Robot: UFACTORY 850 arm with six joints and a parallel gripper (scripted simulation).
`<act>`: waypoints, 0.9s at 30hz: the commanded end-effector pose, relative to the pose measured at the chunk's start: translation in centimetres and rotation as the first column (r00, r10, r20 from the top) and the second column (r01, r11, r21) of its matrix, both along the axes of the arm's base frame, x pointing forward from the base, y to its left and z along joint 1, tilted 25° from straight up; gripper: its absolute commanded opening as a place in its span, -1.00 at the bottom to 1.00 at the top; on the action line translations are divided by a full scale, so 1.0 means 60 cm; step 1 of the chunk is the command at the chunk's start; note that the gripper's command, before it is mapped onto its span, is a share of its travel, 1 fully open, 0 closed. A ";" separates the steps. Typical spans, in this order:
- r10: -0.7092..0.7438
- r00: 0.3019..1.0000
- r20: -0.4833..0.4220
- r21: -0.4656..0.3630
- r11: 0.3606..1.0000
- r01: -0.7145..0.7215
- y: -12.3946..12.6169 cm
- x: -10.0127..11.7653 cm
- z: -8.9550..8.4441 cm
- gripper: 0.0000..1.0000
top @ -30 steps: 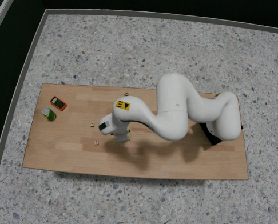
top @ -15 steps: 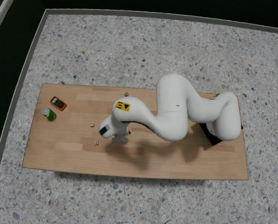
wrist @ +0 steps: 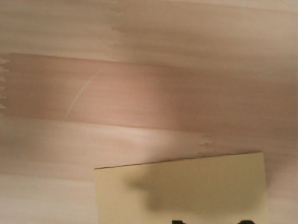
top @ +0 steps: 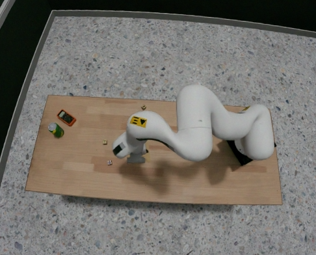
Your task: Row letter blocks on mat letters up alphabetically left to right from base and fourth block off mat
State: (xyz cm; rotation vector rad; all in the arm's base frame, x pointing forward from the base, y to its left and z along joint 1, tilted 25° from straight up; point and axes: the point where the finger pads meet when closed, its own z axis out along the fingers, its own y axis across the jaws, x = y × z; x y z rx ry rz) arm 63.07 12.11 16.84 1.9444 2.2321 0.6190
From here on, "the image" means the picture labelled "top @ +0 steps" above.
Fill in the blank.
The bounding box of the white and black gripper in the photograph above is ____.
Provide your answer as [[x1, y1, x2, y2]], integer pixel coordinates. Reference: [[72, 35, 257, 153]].
[[142, 145, 148, 155]]

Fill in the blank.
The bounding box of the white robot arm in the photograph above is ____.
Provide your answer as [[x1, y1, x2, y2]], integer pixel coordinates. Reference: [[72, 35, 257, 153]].
[[112, 84, 274, 163]]

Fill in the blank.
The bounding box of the green drink can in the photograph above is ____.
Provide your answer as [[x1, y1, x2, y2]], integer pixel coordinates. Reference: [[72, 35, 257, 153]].
[[48, 122, 64, 137]]

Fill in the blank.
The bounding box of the tan square mat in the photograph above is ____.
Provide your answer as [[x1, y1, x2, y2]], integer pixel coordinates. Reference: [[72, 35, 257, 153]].
[[129, 141, 151, 165]]

